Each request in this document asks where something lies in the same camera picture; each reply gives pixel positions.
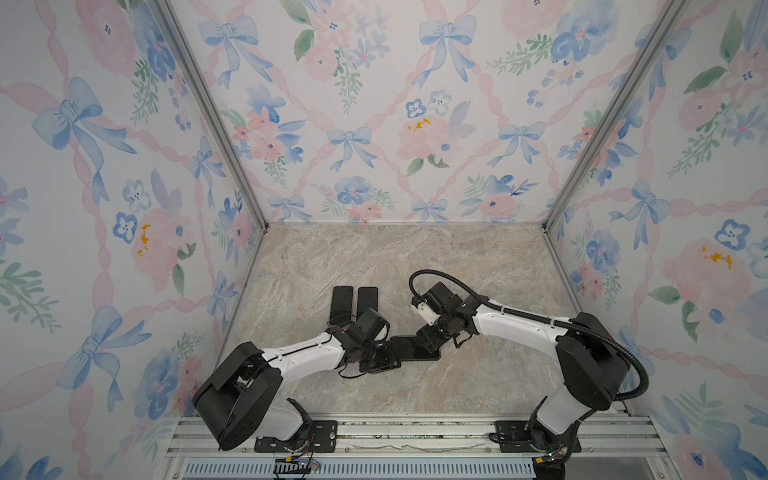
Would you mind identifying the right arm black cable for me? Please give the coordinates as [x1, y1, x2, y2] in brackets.
[408, 269, 650, 402]

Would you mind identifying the grey-edged black phone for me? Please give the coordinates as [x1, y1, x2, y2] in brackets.
[387, 336, 441, 356]

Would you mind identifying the purple-edged black phone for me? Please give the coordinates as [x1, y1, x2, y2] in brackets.
[328, 286, 354, 327]

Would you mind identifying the right corner aluminium post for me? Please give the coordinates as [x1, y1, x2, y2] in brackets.
[542, 0, 688, 235]

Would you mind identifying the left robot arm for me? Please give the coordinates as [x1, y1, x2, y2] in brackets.
[193, 308, 396, 451]

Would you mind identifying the aluminium rail frame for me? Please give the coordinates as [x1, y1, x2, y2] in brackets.
[156, 410, 681, 479]

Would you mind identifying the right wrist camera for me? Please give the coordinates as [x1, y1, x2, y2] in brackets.
[411, 296, 440, 326]

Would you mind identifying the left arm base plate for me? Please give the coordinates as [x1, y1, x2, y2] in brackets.
[254, 420, 338, 455]

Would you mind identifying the blue-edged black phone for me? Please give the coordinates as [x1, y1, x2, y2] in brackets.
[356, 286, 379, 317]

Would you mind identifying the black phone case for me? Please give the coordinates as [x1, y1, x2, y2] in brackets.
[393, 355, 441, 363]

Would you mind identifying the left corner aluminium post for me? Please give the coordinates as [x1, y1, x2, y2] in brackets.
[148, 0, 269, 234]

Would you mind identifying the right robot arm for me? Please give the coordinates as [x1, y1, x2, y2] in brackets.
[411, 282, 632, 453]

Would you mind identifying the corner aluminium post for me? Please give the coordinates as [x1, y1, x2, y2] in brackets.
[148, 0, 269, 234]
[542, 0, 688, 235]

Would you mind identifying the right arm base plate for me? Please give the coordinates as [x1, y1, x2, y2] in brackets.
[488, 420, 582, 456]

